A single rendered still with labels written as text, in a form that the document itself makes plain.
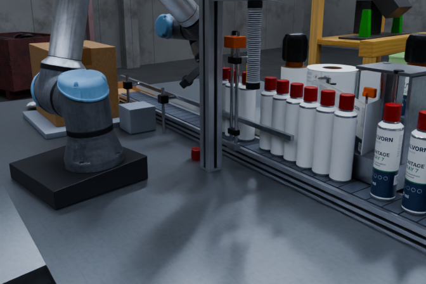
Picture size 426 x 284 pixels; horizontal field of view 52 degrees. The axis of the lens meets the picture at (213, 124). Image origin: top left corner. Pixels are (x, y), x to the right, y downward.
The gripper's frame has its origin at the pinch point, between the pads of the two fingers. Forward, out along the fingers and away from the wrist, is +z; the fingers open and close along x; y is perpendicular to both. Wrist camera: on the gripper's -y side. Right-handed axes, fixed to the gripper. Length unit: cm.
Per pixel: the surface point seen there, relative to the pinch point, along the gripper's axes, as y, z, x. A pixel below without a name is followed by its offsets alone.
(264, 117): -1.6, 8.8, -23.7
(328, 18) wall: 860, -337, 622
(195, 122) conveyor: -1.9, -0.3, 11.4
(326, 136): -1.6, 19.4, -43.0
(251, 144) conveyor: -0.3, 14.0, -13.3
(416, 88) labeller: 8, 16, -63
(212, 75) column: -15.0, -4.4, -25.1
